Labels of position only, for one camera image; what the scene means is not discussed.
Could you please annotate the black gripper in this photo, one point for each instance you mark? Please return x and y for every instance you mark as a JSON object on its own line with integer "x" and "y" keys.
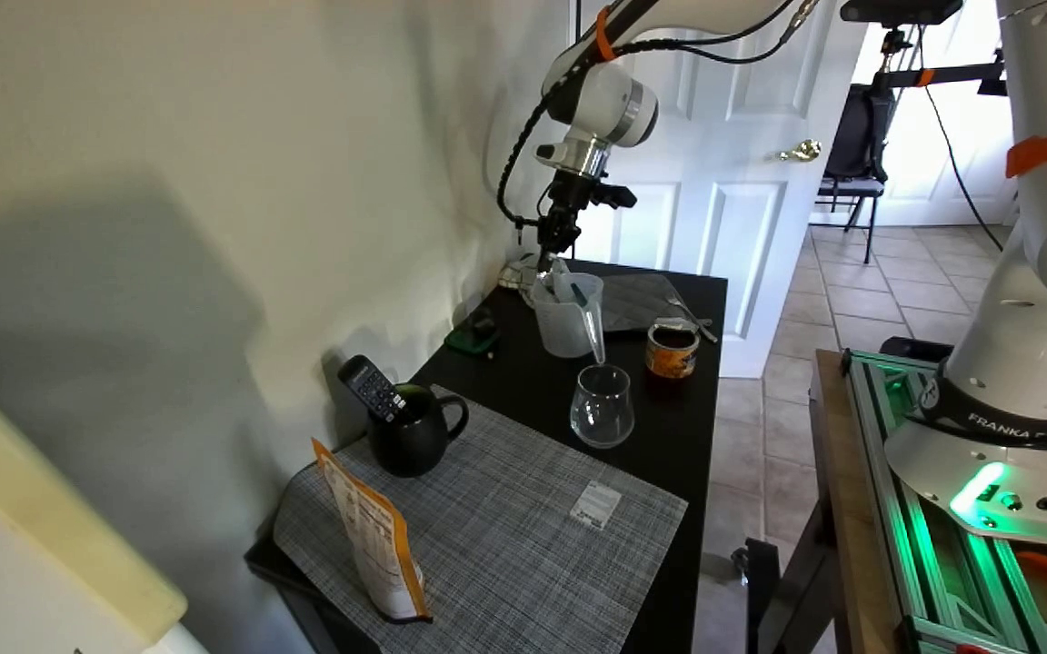
{"x": 578, "y": 180}

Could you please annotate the white spoon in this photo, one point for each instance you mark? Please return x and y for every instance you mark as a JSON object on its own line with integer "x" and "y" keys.
{"x": 574, "y": 314}

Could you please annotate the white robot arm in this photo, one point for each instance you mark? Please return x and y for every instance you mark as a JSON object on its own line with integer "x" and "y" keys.
{"x": 974, "y": 431}

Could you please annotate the grey woven mat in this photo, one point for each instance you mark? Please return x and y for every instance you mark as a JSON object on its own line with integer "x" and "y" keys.
{"x": 505, "y": 566}

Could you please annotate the clear plastic measuring jug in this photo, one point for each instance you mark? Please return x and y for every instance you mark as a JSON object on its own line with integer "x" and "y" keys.
{"x": 542, "y": 301}

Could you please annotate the green black small object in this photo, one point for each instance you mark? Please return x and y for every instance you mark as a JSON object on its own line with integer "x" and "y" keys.
{"x": 477, "y": 334}

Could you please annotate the black side table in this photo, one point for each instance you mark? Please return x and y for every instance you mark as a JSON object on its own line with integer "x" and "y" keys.
{"x": 671, "y": 449}

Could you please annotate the orange cup with dark liquid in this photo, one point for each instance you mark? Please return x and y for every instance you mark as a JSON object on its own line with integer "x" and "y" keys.
{"x": 671, "y": 348}

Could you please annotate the clear glass carafe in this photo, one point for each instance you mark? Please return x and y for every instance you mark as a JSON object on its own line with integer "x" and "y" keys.
{"x": 600, "y": 406}

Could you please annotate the white panel door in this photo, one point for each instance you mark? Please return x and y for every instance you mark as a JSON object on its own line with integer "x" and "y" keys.
{"x": 709, "y": 188}

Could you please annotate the black ceramic teapot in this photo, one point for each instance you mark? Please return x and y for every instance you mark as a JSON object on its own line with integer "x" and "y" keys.
{"x": 418, "y": 435}

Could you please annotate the white paper tag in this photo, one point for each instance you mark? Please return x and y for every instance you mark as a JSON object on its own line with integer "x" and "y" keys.
{"x": 598, "y": 503}

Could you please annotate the black chair in background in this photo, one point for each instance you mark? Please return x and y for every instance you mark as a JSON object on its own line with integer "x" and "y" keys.
{"x": 855, "y": 161}

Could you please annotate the orange white paper packet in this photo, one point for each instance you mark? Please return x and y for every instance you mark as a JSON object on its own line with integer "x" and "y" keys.
{"x": 380, "y": 541}

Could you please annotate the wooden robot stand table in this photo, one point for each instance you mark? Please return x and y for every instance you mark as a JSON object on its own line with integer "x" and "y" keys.
{"x": 837, "y": 574}

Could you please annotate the cream cabinet corner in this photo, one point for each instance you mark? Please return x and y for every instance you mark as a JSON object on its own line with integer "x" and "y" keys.
{"x": 68, "y": 580}

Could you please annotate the black smartphone leaning on wall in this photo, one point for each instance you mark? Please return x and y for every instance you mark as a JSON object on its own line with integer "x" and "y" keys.
{"x": 373, "y": 386}

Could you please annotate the brass door handle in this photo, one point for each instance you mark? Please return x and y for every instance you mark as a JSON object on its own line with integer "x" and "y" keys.
{"x": 803, "y": 151}

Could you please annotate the black tripod camera boom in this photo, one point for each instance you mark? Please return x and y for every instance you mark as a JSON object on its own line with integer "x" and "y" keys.
{"x": 920, "y": 11}

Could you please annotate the green aluminium frame rail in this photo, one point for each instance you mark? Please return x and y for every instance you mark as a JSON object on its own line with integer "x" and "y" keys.
{"x": 923, "y": 511}

